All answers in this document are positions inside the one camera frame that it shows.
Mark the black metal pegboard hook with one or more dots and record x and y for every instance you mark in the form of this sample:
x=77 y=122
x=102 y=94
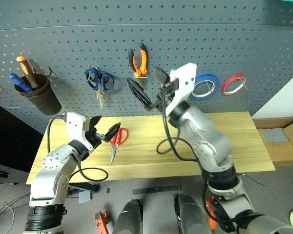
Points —
x=50 y=71

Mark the grey foot pedal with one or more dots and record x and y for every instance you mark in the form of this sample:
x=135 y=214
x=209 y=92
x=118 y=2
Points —
x=85 y=197

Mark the black plastic cup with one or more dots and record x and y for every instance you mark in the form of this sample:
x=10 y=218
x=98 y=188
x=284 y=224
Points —
x=45 y=100

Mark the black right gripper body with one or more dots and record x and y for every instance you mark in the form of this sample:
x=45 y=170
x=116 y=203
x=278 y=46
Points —
x=173 y=84

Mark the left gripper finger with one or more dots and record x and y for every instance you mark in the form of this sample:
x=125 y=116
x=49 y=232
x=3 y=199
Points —
x=112 y=132
x=95 y=121

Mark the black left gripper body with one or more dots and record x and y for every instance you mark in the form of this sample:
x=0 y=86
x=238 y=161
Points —
x=91 y=137

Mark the orange black floor tool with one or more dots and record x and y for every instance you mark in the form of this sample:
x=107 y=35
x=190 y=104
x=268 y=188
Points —
x=101 y=221

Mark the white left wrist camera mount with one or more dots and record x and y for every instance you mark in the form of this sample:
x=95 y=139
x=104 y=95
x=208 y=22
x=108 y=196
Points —
x=75 y=126

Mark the brown cardboard box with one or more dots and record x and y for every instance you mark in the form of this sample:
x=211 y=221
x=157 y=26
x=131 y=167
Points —
x=283 y=151

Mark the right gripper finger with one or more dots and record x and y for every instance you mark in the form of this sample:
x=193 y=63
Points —
x=139 y=93
x=161 y=75

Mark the black table base foot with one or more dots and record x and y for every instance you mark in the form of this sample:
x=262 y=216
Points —
x=88 y=187

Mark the white pliers holder bracket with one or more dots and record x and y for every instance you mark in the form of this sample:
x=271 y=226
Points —
x=139 y=76

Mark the blue tape roll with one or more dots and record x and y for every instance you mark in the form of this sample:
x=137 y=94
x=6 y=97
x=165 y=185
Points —
x=216 y=84

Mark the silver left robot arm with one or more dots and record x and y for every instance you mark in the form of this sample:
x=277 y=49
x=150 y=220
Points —
x=51 y=175

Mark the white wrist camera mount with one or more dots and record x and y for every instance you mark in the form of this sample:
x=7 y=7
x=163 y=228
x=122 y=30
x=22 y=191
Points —
x=75 y=126
x=184 y=83

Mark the dark rounded robot leg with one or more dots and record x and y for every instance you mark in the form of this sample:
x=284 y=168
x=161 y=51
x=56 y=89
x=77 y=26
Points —
x=191 y=214
x=129 y=217

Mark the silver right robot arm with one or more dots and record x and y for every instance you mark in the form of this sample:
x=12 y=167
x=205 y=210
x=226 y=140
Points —
x=210 y=141

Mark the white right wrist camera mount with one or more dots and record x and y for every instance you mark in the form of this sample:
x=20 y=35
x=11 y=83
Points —
x=184 y=83

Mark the red tape roll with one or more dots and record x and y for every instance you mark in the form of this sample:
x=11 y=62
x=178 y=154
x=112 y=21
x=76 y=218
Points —
x=228 y=84

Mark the grey metal pegboard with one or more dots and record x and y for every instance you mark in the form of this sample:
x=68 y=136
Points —
x=88 y=31

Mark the black floor strip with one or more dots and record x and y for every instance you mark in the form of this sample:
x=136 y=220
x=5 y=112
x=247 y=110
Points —
x=156 y=189

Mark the orange black pliers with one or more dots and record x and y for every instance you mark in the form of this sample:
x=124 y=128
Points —
x=143 y=61

